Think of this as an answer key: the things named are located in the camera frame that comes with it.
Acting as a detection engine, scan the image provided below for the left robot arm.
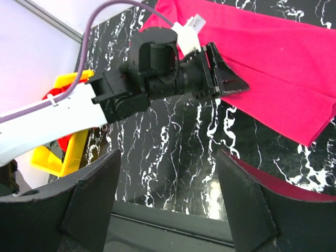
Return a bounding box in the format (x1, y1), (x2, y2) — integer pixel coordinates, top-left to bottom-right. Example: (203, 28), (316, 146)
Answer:
(1, 27), (249, 166)

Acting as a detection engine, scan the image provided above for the left aluminium frame post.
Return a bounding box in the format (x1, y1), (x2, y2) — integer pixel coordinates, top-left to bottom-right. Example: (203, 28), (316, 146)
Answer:
(14, 0), (83, 43)

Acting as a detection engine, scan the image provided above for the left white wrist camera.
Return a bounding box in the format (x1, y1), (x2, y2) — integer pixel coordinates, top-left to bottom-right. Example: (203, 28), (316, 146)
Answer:
(172, 14), (206, 56)

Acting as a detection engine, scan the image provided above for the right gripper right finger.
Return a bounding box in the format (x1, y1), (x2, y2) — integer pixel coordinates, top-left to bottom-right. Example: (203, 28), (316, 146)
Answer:
(216, 149), (335, 251)

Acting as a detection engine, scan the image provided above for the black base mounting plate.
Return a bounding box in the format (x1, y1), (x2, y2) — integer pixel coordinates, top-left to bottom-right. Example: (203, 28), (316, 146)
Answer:
(103, 202), (235, 251)

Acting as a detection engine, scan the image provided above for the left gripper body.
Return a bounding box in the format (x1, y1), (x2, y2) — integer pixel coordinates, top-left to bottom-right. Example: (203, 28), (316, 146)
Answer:
(174, 43), (219, 99)

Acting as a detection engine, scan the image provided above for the yellow plastic bin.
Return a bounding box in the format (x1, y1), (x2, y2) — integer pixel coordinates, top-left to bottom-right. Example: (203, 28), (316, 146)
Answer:
(30, 70), (94, 177)

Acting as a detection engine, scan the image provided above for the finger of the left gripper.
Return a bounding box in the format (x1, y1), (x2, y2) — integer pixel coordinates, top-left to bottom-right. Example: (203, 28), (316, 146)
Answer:
(206, 42), (250, 98)

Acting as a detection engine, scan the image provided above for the magenta pink t shirt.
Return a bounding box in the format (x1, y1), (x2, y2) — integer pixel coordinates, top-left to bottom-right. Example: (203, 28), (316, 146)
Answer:
(155, 1), (335, 146)

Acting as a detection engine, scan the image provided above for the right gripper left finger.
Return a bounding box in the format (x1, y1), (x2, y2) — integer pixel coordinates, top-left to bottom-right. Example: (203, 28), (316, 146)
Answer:
(1, 150), (121, 251)

